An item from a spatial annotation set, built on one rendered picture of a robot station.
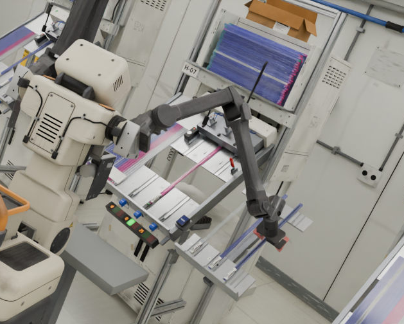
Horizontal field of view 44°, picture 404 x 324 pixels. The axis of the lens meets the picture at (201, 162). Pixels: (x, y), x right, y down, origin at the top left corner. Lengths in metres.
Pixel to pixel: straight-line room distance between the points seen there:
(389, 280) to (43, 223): 1.29
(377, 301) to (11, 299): 1.30
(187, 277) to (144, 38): 1.79
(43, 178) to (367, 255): 2.71
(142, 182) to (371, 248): 1.99
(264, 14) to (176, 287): 1.60
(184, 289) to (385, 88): 2.13
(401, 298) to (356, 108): 2.12
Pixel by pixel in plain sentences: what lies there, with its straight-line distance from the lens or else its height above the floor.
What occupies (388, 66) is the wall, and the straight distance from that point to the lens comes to 3.92.
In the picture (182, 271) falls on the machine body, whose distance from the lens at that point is 2.63.
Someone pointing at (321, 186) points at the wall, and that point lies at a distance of 4.00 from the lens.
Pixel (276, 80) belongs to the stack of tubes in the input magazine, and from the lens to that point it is 2.51.
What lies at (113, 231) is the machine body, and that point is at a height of 0.35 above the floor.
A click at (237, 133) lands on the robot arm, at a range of 1.94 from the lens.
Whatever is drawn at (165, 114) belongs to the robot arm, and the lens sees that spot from 1.68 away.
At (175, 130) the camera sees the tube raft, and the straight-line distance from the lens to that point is 2.68.
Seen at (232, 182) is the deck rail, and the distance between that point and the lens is 2.39.
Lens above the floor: 1.57
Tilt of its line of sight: 14 degrees down
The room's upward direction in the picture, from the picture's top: 24 degrees clockwise
